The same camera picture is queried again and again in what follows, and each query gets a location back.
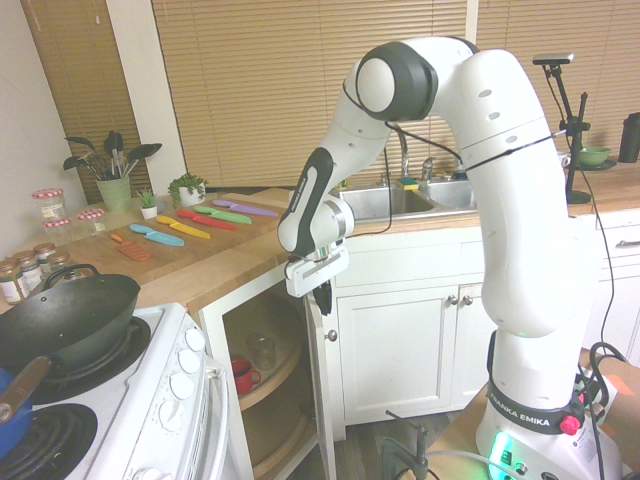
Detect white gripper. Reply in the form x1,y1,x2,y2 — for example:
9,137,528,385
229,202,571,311
284,244,351,317

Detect white corner cabinet door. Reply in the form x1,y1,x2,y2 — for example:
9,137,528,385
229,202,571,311
304,292,340,480

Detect white panelled cabinet door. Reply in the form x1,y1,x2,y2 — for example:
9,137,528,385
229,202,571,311
337,287,455,426

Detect narrow white cabinet door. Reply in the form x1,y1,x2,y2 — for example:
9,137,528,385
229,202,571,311
449,282,494,409

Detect clear glass jar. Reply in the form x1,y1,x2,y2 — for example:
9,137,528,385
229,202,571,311
248,333,277,371

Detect wooden turntable shelf with mugs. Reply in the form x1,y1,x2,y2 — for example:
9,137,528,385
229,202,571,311
223,292,305,412

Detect red mug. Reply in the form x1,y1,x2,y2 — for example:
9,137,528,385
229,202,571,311
230,357,262,396

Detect stainless steel sink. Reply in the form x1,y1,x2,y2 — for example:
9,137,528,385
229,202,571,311
333,177,479,224

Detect purple knife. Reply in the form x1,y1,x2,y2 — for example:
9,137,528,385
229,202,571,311
212,198,279,218

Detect large wooden cutting board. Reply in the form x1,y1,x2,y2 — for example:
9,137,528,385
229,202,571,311
59,192,296,286

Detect green knife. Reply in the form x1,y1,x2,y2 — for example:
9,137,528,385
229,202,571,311
193,204,253,225

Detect white stove knob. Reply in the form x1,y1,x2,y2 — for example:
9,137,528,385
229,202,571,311
158,398,187,426
183,327,207,354
168,372,195,401
177,348,201,375

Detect red knife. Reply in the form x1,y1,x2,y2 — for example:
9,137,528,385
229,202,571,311
177,209,237,232

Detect empty wooden turntable shelf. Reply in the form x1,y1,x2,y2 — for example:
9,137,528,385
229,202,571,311
242,404,314,479

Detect yellow knife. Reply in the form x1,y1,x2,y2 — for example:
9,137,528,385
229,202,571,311
156,214,207,239

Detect chrome faucet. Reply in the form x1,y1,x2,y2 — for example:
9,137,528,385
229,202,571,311
398,127,410,184

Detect black table clamp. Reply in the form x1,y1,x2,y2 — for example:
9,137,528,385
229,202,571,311
382,409,429,480

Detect leafy plant in white pot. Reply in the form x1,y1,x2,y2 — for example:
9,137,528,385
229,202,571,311
167,172,209,209

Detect blue knife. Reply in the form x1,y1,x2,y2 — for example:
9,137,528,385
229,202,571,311
129,223,185,247

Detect small succulent in white pot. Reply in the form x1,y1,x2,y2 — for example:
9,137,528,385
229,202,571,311
135,188,159,220

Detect black coil burner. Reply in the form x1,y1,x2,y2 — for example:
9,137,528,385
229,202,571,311
0,403,99,480
32,315,151,396

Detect wooden window blind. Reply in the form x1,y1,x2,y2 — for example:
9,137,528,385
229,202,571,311
477,0,640,151
152,0,469,189
19,0,151,206

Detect white electric stove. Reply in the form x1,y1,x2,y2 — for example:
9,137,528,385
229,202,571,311
0,302,231,480

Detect black slotted spatula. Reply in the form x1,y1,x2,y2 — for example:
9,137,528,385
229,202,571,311
122,143,164,179

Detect green utensil holder cup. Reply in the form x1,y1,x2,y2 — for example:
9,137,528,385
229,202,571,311
95,175,132,214

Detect glass jar with checkered lid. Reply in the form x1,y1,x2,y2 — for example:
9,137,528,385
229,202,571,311
77,208,107,236
32,187,67,224
42,217,74,247

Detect black wok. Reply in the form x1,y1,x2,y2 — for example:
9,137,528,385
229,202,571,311
0,263,142,374

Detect black ladle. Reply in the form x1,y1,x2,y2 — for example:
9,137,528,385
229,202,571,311
62,155,104,181

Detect black spoon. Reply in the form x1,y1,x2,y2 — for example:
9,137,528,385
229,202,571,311
63,135,109,179

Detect green bowl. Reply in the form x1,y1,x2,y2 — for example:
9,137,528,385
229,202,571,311
576,145,612,169

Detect cardboard box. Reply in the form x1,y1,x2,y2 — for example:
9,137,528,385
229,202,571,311
579,349,640,471

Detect black bottle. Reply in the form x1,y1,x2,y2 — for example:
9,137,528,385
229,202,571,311
618,112,640,164

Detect white corner cabinet frame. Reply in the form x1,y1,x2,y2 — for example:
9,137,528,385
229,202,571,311
198,264,321,480

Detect white oven door handle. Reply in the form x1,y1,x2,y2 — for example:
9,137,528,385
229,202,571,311
202,354,231,480

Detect white hose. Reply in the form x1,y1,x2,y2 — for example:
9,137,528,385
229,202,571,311
424,448,501,467

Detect black cable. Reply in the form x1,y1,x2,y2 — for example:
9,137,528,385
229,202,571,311
342,79,631,361

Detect black camera stand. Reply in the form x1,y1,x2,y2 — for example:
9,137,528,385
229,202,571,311
542,63,592,205

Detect blue pot with wooden handle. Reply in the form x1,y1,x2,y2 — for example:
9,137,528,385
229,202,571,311
0,355,52,426

